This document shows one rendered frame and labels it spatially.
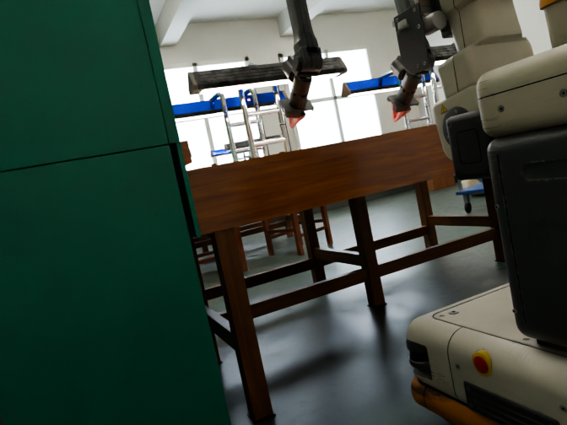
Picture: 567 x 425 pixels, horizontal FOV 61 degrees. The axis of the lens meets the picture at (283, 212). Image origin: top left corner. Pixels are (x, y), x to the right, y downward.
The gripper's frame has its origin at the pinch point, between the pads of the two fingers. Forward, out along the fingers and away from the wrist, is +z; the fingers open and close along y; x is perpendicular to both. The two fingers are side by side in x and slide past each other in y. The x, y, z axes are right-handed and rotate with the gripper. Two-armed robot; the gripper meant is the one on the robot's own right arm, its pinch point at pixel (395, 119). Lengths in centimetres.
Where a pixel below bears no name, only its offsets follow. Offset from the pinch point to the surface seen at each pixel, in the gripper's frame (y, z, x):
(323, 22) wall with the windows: -296, 258, -491
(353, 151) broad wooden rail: 30.2, -6.0, 16.5
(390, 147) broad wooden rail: 15.8, -5.1, 17.5
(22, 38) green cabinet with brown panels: 116, -37, -13
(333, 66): 12.6, -5.7, -28.5
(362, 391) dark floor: 48, 36, 76
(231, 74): 54, -6, -30
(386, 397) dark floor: 45, 30, 81
